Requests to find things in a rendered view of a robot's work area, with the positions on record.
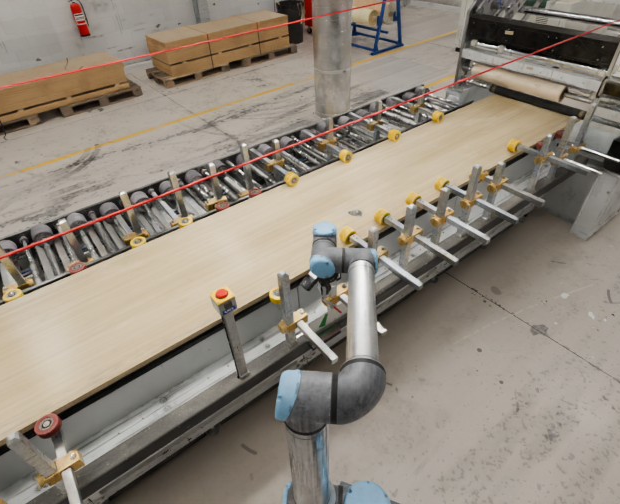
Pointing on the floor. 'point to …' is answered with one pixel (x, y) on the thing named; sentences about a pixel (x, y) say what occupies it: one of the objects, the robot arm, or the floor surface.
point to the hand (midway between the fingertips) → (323, 296)
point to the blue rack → (380, 31)
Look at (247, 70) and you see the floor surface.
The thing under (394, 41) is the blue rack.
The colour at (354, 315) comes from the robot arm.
